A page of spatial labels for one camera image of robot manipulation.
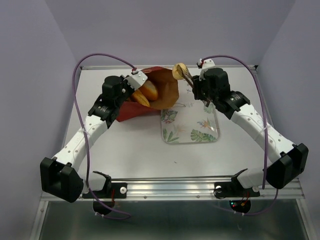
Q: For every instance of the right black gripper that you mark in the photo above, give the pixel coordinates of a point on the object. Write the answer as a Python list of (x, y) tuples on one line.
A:
[(197, 82)]

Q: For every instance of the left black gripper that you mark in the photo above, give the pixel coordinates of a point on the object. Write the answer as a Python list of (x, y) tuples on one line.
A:
[(130, 88)]

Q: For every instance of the long orange baguette bread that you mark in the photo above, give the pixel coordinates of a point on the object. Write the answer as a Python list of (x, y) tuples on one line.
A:
[(149, 90)]

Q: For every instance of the metal serving tongs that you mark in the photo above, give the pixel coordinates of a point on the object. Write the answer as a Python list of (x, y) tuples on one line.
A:
[(189, 79)]

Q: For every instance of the round pale bread roll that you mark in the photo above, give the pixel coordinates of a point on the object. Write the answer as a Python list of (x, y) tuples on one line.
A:
[(178, 71)]

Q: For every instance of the red brown paper bag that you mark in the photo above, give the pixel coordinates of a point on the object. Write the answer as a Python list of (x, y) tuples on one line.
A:
[(159, 92)]

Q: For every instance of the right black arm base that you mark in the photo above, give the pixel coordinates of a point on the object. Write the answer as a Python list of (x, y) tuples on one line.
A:
[(241, 197)]

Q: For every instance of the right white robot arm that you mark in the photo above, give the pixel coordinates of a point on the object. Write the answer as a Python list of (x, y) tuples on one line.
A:
[(285, 159)]

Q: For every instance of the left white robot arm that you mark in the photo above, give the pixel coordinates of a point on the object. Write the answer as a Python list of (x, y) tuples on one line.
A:
[(59, 174)]

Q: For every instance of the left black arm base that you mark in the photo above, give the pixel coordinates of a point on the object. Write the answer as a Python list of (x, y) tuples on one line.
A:
[(110, 192)]

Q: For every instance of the floral patterned tray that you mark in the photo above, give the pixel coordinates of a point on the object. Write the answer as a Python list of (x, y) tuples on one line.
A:
[(189, 121)]

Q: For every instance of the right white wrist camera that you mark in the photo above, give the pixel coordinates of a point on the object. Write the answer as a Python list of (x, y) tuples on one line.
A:
[(205, 64)]

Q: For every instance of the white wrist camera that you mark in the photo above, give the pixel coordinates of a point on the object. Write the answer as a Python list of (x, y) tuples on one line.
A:
[(205, 64), (136, 79)]

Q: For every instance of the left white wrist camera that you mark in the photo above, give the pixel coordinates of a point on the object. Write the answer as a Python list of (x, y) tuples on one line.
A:
[(136, 79)]

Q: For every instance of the aluminium mounting rail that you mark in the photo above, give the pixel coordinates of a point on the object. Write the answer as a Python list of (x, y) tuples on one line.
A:
[(180, 189)]

